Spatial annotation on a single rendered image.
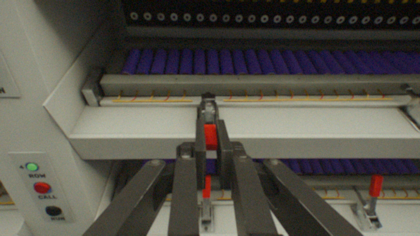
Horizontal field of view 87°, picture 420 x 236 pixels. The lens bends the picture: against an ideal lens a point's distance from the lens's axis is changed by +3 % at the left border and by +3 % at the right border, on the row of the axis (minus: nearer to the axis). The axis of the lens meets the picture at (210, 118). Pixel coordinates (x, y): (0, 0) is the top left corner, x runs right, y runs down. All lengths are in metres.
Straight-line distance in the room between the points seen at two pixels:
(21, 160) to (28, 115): 0.06
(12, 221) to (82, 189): 0.18
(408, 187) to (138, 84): 0.50
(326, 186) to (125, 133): 0.35
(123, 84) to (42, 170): 0.14
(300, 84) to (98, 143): 0.26
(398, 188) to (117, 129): 0.49
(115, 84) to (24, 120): 0.10
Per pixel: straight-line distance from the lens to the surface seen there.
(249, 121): 0.28
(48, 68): 0.27
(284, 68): 0.34
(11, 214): 0.51
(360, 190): 0.51
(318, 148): 0.31
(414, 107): 0.37
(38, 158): 0.33
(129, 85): 0.30
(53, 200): 0.37
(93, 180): 0.36
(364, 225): 0.47
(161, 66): 0.33
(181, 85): 0.29
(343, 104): 0.34
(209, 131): 0.21
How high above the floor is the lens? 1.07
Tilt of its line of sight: 29 degrees down
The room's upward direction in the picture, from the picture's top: 1 degrees clockwise
